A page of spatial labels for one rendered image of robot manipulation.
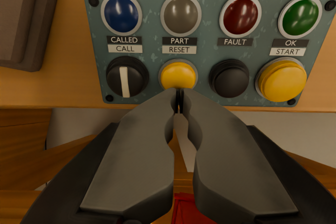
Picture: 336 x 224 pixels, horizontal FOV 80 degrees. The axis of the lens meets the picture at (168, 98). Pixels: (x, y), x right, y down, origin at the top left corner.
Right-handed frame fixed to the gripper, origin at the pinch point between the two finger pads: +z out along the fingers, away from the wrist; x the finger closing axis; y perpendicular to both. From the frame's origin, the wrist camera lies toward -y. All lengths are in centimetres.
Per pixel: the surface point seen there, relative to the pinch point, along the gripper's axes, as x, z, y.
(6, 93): -14.1, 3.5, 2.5
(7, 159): -65, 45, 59
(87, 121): -43, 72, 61
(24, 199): -24.7, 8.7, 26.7
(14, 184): -34, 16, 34
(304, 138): 71, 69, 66
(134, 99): -3.2, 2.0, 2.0
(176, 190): 0.6, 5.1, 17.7
